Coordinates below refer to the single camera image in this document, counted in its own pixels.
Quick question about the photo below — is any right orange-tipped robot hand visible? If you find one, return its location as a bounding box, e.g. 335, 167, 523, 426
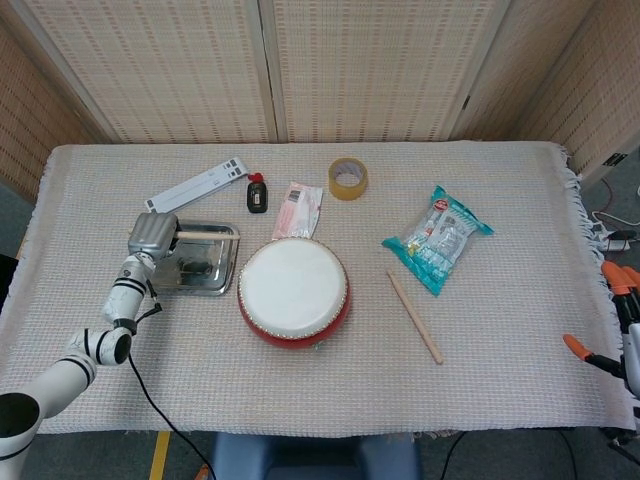
563, 259, 640, 401

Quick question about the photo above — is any white power strip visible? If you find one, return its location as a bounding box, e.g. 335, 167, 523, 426
594, 222, 634, 252

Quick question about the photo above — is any teal clear snack bag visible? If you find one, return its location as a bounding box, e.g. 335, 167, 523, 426
381, 185, 495, 298

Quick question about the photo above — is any blue seat base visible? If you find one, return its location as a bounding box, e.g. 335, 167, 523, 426
208, 430, 422, 480

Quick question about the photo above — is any beige woven tablecloth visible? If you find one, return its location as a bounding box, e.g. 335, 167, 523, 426
0, 141, 636, 436

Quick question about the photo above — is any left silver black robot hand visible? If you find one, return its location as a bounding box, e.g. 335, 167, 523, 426
127, 212, 181, 261

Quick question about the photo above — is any red drum with white skin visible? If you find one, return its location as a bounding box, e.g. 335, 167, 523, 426
236, 237, 353, 351

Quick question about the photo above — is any rectangular stainless steel tray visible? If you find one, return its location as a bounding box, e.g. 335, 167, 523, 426
144, 217, 241, 297

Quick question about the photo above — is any woven folding screen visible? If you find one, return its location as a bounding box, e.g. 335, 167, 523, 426
0, 0, 640, 201

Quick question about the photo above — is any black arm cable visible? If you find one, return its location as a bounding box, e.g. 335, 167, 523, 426
127, 279, 217, 480

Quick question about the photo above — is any small dark bottle red cap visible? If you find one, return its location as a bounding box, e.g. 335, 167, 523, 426
245, 171, 269, 215

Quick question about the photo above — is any yellowish packing tape roll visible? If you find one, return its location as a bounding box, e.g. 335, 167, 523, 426
328, 157, 370, 202

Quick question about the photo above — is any wooden drumstick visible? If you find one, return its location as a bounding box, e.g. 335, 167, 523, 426
128, 228, 240, 240
385, 269, 445, 366

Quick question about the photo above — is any pink and white packet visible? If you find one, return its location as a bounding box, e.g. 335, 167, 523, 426
270, 181, 325, 241

